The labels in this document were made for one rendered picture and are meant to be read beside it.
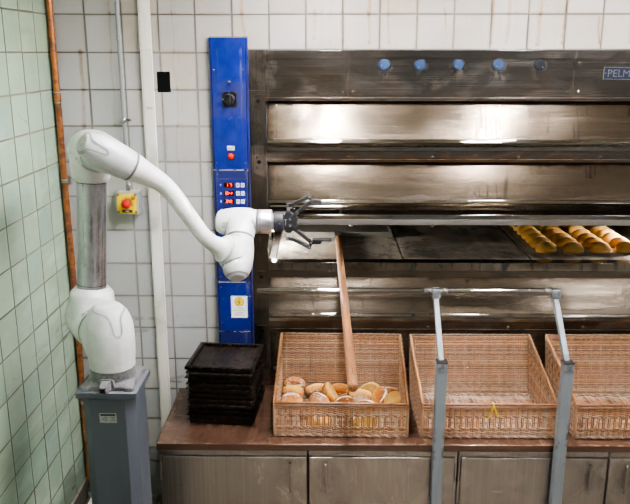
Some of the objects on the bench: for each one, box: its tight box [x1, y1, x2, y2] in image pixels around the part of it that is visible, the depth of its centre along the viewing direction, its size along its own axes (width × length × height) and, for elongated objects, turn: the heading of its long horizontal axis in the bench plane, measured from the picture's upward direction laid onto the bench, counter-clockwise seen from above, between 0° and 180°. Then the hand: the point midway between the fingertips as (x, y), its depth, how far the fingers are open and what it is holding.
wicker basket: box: [272, 332, 411, 438], centre depth 328 cm, size 49×56×28 cm
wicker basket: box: [544, 334, 630, 439], centre depth 326 cm, size 49×56×28 cm
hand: (328, 221), depth 280 cm, fingers open, 13 cm apart
